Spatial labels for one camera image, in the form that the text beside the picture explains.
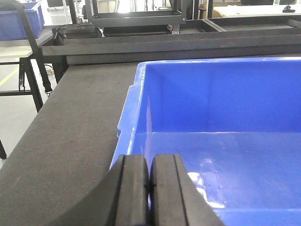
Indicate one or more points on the black bag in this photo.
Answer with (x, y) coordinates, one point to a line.
(76, 31)

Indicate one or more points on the black table stand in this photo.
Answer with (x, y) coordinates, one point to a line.
(25, 54)

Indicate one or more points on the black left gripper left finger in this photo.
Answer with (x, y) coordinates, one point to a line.
(120, 199)

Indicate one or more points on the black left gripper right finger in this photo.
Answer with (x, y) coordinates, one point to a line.
(175, 200)

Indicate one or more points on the black conveyor frame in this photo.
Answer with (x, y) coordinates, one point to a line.
(206, 38)

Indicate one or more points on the black metal cart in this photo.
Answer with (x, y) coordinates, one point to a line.
(177, 15)

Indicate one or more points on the blue bin on far table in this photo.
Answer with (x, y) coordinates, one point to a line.
(11, 27)

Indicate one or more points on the blue plastic bin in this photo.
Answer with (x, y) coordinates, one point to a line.
(236, 124)

